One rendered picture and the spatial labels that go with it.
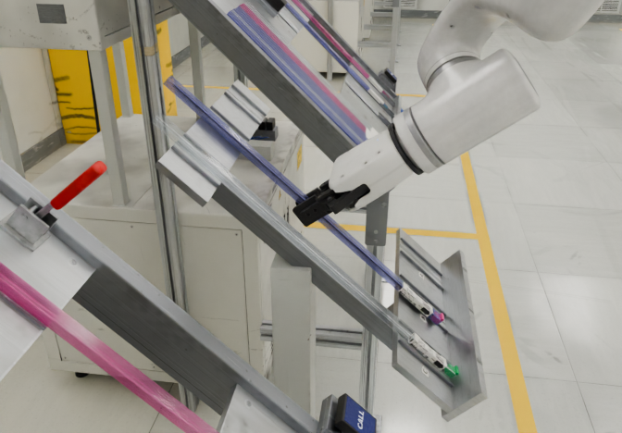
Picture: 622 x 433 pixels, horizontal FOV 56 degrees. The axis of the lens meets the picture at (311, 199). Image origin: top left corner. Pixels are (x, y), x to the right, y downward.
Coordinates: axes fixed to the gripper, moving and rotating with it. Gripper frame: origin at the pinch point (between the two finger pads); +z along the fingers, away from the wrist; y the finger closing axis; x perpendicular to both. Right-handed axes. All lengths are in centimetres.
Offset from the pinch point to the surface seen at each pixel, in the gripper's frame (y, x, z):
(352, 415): 25.2, 13.8, 0.4
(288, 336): 0.7, 15.5, 16.3
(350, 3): -404, 8, 44
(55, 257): 29.5, -18.3, 9.9
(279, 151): -92, 10, 37
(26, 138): -202, -52, 194
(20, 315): 36.7, -17.0, 9.6
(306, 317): 0.7, 14.2, 11.7
